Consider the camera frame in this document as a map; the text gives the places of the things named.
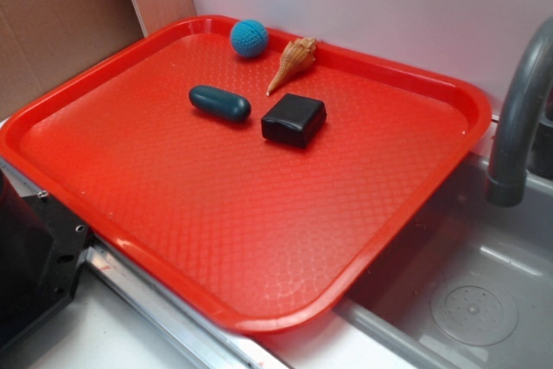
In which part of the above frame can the red plastic tray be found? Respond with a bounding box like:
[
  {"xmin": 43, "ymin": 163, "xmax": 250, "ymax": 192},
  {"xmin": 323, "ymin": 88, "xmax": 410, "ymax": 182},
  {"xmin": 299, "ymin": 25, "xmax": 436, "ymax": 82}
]
[{"xmin": 1, "ymin": 16, "xmax": 492, "ymax": 334}]

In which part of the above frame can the aluminium rail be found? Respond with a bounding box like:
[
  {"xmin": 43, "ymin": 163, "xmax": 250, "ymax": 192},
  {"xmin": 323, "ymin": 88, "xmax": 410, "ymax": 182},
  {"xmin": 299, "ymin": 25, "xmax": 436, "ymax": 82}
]
[{"xmin": 0, "ymin": 156, "xmax": 267, "ymax": 369}]

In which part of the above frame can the grey sink faucet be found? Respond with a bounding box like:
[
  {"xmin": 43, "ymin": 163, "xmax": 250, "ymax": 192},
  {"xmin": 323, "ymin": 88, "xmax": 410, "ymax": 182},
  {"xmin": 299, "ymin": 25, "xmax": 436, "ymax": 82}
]
[{"xmin": 485, "ymin": 18, "xmax": 552, "ymax": 207}]

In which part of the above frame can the orange conch seashell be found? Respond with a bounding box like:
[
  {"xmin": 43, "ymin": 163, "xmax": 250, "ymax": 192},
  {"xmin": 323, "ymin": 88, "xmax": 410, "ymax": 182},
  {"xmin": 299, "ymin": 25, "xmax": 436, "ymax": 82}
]
[{"xmin": 266, "ymin": 37, "xmax": 317, "ymax": 96}]

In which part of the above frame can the black box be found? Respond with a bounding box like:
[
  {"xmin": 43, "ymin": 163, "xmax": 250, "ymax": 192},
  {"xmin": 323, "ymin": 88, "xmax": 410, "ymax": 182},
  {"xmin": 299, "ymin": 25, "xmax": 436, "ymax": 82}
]
[{"xmin": 261, "ymin": 93, "xmax": 327, "ymax": 149}]

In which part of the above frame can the grey plastic sink basin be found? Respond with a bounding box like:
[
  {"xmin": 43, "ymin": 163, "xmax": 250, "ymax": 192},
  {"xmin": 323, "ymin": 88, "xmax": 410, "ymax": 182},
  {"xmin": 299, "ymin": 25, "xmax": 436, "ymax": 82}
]
[{"xmin": 258, "ymin": 114, "xmax": 553, "ymax": 369}]

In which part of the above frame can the dark teal capsule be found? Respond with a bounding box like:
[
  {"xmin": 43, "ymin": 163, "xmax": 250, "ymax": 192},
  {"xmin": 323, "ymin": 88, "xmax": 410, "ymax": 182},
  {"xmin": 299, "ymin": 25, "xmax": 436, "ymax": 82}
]
[{"xmin": 188, "ymin": 85, "xmax": 251, "ymax": 123}]

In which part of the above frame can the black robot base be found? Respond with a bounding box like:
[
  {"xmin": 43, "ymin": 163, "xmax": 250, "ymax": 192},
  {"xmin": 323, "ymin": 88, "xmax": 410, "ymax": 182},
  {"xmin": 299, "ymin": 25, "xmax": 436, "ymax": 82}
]
[{"xmin": 1, "ymin": 175, "xmax": 90, "ymax": 352}]

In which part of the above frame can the brown cardboard panel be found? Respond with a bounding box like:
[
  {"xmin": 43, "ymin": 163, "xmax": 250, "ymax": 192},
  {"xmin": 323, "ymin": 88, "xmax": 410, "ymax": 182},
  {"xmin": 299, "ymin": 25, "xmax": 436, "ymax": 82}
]
[{"xmin": 1, "ymin": 0, "xmax": 143, "ymax": 118}]

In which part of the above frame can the blue knitted ball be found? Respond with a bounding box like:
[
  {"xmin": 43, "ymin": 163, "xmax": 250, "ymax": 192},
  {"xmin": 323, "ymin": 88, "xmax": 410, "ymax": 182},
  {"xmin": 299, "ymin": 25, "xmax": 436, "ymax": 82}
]
[{"xmin": 230, "ymin": 19, "xmax": 269, "ymax": 59}]

